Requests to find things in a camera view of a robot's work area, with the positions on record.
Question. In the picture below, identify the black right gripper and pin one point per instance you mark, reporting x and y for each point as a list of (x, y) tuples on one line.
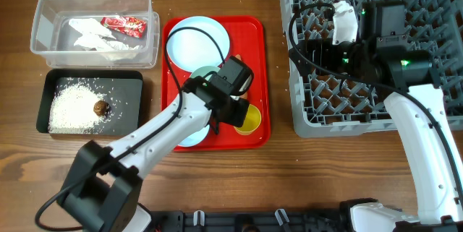
[(321, 48)]

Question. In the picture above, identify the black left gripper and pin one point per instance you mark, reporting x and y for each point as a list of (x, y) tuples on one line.
[(237, 119)]

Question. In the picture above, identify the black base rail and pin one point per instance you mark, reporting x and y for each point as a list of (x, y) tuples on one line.
[(277, 220)]

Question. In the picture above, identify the red snack wrapper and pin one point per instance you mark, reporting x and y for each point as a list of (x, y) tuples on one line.
[(130, 26)]

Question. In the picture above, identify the green bowl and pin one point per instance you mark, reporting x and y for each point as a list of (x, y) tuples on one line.
[(205, 72)]

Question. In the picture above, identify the clear plastic bin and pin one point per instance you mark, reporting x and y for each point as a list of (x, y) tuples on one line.
[(53, 38)]

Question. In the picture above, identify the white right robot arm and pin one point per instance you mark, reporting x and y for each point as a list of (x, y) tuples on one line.
[(371, 47)]

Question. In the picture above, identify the crumpled white paper waste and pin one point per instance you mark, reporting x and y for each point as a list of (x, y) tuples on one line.
[(96, 36)]

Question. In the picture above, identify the white rice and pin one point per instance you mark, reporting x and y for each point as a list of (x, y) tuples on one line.
[(71, 111)]

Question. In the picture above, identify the yellow plastic cup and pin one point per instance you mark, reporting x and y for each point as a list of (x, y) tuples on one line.
[(252, 121)]

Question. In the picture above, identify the red plastic tray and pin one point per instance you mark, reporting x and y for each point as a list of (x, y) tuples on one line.
[(247, 39)]

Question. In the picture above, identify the black waste tray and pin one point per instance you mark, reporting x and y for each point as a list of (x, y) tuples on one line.
[(125, 86)]

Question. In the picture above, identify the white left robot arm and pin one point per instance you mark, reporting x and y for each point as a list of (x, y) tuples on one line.
[(102, 188)]

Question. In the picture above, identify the large light blue plate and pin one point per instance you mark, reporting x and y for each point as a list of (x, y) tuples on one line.
[(198, 41)]

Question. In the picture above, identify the grey dishwasher rack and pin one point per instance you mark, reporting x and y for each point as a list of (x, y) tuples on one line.
[(323, 106)]

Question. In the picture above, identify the brown food scrap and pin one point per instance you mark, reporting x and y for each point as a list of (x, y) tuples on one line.
[(101, 108)]

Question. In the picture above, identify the small light blue bowl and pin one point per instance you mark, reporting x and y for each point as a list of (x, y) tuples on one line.
[(195, 138)]

